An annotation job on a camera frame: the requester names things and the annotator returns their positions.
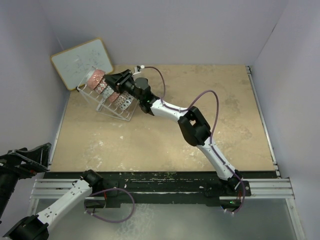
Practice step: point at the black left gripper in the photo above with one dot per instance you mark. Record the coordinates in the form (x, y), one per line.
(37, 157)

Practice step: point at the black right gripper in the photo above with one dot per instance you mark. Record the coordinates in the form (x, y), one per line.
(117, 79)

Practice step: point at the black leaf pattern bowl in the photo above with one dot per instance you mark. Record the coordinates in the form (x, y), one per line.
(107, 92)

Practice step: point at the pink floral pattern bowl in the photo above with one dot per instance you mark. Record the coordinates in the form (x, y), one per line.
(113, 97)

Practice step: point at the blue triangle pattern bowl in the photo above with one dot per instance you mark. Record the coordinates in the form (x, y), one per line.
(101, 86)

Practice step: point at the brown floral pattern bowl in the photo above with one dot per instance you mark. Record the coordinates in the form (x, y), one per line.
(122, 98)

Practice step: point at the white black diamond bowl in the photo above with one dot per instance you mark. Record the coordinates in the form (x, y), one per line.
(127, 102)

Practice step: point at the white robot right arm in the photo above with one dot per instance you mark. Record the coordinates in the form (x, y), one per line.
(195, 129)

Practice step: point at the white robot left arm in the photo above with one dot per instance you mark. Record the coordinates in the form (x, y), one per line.
(39, 226)

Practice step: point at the yellow framed whiteboard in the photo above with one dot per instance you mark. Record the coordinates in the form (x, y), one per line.
(72, 64)

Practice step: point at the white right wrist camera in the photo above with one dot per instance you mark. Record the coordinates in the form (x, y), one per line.
(138, 69)

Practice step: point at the white wire dish rack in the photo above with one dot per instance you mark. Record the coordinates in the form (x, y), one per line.
(103, 98)

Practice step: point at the black aluminium base frame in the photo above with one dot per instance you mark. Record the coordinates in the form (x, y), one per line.
(189, 187)

